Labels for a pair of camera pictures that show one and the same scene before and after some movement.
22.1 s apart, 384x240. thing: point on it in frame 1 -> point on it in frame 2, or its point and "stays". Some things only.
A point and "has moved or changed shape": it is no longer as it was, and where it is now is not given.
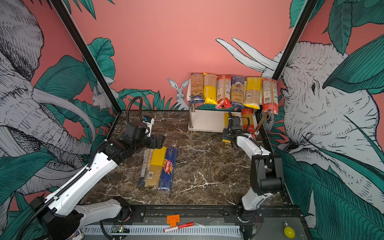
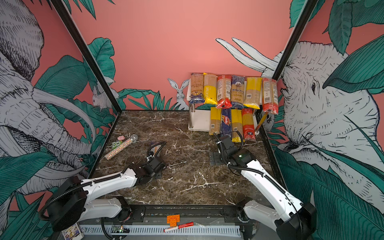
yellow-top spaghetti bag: (253, 92) stays
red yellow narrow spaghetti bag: (247, 121) stays
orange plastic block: (173, 220) stays
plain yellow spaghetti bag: (226, 125) has moved or changed shape
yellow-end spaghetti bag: (210, 88) stays
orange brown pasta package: (197, 86) stays
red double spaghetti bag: (270, 95) stays
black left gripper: (154, 144) -> (159, 176)
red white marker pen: (182, 226) stays
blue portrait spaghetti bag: (237, 91) stays
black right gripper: (225, 135) -> (217, 161)
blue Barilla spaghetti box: (168, 169) -> (226, 121)
